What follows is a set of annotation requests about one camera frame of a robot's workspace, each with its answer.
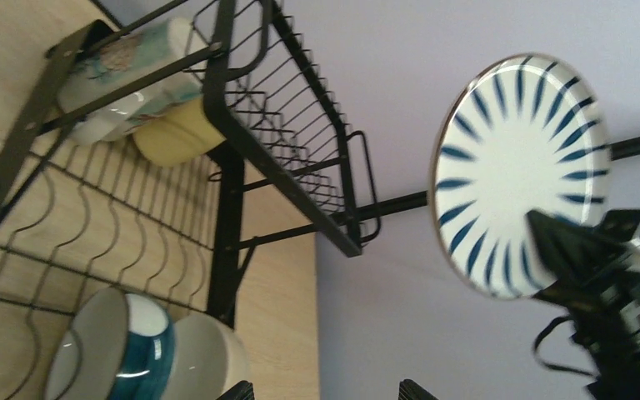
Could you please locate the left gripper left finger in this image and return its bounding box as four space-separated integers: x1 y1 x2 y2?
217 381 255 400

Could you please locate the white ceramic bowl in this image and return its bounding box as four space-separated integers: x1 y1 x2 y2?
162 313 252 399

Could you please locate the small blue rimmed bowl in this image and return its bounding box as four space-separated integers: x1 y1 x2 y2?
43 287 176 399

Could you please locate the beige patterned mug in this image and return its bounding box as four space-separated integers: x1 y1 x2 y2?
57 17 208 145

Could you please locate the yellow cup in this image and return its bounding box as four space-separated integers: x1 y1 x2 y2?
132 97 225 168

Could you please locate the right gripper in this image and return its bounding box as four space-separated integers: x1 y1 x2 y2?
526 208 640 399

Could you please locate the blue striped white plate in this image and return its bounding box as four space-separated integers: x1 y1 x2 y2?
427 52 612 300

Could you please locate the black wire dish rack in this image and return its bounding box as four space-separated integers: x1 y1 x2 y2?
0 1 373 399

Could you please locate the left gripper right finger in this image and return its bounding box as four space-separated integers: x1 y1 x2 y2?
397 379 437 400

